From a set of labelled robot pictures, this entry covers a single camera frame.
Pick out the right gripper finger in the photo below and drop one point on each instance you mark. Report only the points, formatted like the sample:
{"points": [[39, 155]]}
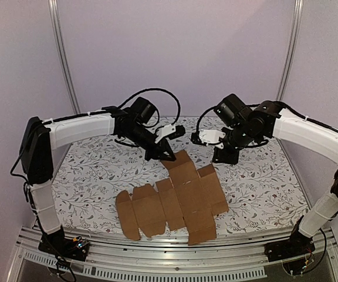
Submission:
{"points": [[232, 157], [218, 155]]}

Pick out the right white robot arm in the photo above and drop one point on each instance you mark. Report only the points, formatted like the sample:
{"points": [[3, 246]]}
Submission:
{"points": [[276, 119]]}

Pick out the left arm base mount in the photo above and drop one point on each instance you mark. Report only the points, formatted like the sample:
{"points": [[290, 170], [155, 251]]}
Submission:
{"points": [[56, 243]]}

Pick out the aluminium front rail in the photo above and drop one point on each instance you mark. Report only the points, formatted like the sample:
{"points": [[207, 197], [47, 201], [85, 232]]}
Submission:
{"points": [[173, 254]]}

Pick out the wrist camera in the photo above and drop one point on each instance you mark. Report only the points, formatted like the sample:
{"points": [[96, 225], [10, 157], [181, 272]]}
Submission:
{"points": [[169, 131], [208, 137]]}

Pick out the aluminium corner post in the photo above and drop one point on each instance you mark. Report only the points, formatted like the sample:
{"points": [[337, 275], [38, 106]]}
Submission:
{"points": [[290, 54], [60, 46]]}

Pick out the floral patterned table mat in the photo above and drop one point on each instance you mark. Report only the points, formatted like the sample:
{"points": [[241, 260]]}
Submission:
{"points": [[261, 190]]}

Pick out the perforated metal strip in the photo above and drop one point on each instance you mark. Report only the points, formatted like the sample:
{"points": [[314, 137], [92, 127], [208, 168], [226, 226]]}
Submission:
{"points": [[235, 274]]}

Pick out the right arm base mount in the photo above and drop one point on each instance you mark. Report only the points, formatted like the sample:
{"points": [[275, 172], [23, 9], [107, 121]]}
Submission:
{"points": [[296, 245]]}

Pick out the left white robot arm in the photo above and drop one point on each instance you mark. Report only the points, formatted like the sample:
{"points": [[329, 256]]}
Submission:
{"points": [[42, 137]]}

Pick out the left aluminium corner post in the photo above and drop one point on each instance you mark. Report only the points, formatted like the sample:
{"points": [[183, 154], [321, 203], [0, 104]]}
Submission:
{"points": [[60, 46]]}

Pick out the right aluminium corner post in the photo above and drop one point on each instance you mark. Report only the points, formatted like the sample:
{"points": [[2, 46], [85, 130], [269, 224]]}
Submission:
{"points": [[290, 54]]}

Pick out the brown cardboard box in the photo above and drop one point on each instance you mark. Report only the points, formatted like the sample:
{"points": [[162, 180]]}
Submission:
{"points": [[189, 198]]}

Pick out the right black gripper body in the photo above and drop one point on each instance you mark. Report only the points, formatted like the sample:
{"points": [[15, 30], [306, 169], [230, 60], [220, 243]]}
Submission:
{"points": [[226, 153]]}

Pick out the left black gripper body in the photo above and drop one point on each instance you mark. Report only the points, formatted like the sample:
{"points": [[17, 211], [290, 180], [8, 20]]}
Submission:
{"points": [[137, 134]]}

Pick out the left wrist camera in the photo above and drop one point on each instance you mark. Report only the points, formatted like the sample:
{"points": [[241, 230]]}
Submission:
{"points": [[169, 131]]}

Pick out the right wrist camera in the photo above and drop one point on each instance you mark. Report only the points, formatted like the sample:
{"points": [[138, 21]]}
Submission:
{"points": [[208, 137]]}

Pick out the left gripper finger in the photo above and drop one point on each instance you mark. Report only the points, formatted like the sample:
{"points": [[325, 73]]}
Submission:
{"points": [[154, 154], [165, 151]]}

